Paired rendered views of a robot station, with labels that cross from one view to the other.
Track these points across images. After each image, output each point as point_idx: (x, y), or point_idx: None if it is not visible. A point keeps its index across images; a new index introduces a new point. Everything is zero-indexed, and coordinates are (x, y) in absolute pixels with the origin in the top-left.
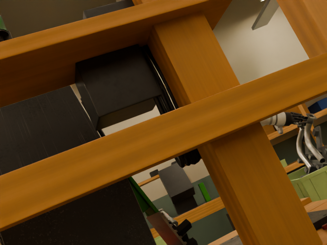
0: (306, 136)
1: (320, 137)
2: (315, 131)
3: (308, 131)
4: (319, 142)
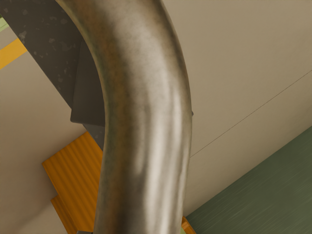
0: (73, 1)
1: (34, 59)
2: (73, 121)
3: (104, 100)
4: (7, 8)
